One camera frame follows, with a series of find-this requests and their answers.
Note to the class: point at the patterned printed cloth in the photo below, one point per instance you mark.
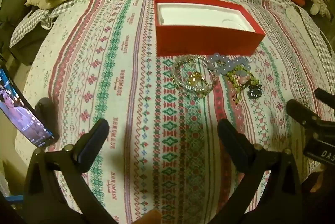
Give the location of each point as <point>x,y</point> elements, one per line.
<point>104,69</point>

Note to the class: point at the black phone stand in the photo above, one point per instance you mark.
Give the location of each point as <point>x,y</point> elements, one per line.
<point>44,108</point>

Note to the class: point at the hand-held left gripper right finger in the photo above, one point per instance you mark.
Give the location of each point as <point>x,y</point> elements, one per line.
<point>235,153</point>

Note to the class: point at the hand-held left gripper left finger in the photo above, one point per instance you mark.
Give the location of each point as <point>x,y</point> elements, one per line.
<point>89,153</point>

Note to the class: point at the beige plush toy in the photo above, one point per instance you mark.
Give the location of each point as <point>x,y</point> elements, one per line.
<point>320,4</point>

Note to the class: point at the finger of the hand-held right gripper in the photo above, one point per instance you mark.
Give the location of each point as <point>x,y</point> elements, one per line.
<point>301,112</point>
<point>325,97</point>

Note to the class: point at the smartphone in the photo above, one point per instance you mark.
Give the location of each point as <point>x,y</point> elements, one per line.
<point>21,111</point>

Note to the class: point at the white floral cloth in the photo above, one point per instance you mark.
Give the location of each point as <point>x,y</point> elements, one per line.
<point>306,38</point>

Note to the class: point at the red jewelry box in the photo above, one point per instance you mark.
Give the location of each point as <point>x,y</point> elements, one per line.
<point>204,40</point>

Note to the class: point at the person's left hand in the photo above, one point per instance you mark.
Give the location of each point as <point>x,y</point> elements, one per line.
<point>151,217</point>

